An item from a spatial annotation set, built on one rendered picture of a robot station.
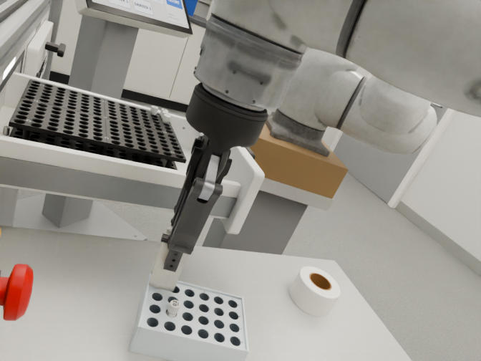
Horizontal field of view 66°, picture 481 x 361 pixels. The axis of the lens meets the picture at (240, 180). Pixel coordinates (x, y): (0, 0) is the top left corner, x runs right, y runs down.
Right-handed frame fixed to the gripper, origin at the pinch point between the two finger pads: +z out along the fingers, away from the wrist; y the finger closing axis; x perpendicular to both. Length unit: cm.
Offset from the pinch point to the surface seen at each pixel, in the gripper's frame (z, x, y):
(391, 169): 52, 218, -303
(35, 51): -8.7, -30.1, -33.4
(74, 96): -5.9, -20.6, -25.8
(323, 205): 10, 42, -55
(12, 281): -5.5, -11.5, 14.3
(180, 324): 4.2, 2.9, 5.2
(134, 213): 84, -9, -138
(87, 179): -2.7, -12.3, -7.4
